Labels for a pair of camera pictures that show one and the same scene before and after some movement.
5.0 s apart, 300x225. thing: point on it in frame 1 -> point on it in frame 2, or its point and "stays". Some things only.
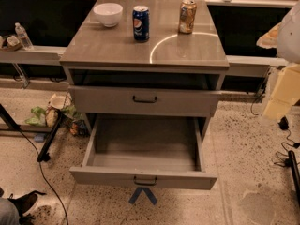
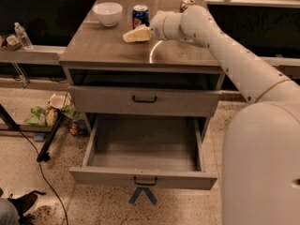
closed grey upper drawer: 144,101 stays
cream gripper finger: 269,40 -> 165,25
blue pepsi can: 141,23 stays
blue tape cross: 147,191 stays
